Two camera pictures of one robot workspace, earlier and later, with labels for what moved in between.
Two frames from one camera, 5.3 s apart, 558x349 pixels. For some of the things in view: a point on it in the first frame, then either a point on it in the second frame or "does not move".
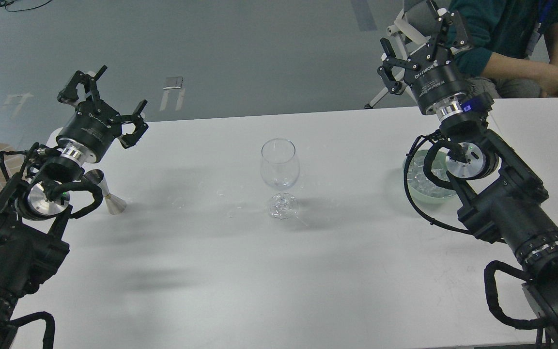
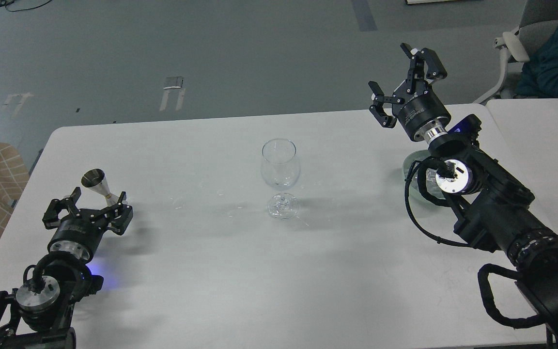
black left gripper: x=95 y=125 → x=78 y=232
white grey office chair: x=416 y=23 → x=539 y=18
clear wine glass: x=280 y=167 does not move
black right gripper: x=439 y=84 → x=420 y=114
